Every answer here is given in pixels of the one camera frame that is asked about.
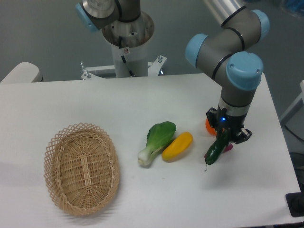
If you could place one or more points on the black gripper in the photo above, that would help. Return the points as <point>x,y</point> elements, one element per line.
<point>220,120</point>

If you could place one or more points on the dark green cucumber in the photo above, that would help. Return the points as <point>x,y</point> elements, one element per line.
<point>217,148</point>

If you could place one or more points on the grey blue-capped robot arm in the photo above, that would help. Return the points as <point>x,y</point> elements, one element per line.
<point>223,58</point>

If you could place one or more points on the purple eggplant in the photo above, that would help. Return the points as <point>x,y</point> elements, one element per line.
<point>228,148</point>

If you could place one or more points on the orange round fruit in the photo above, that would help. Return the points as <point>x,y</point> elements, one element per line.
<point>209,129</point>

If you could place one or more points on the yellow mango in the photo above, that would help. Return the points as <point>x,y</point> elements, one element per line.
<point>178,147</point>

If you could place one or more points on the green bok choy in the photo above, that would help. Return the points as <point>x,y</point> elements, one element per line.
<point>158,138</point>

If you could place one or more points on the black device at table edge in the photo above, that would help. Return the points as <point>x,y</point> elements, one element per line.
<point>295,203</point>

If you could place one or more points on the woven wicker basket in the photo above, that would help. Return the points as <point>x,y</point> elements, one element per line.
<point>81,169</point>

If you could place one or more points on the white chair backrest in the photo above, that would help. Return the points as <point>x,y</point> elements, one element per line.
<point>24,72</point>

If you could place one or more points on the white side furniture frame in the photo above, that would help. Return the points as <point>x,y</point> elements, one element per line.
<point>294,107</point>

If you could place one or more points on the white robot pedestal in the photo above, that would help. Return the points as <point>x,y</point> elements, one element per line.
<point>128,37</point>

